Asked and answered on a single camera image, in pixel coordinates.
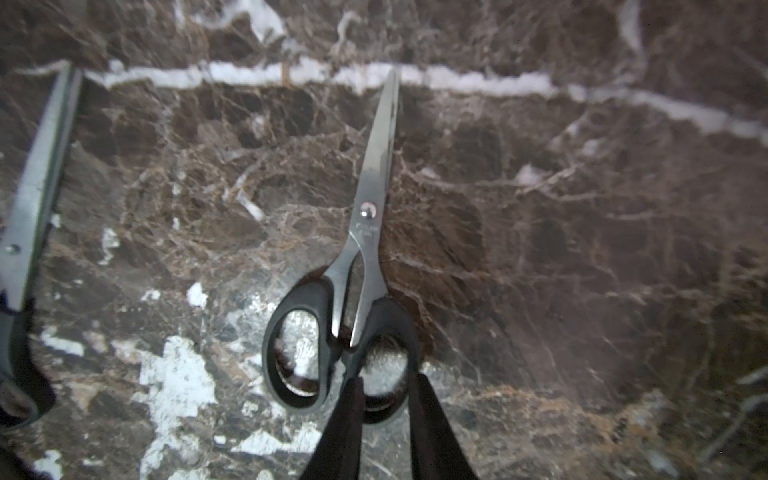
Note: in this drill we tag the black scissors sideways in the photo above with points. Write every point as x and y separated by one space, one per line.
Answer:
26 395

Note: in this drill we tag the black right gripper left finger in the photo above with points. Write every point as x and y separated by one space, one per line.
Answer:
337 455

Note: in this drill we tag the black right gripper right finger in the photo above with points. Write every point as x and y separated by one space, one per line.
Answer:
435 451

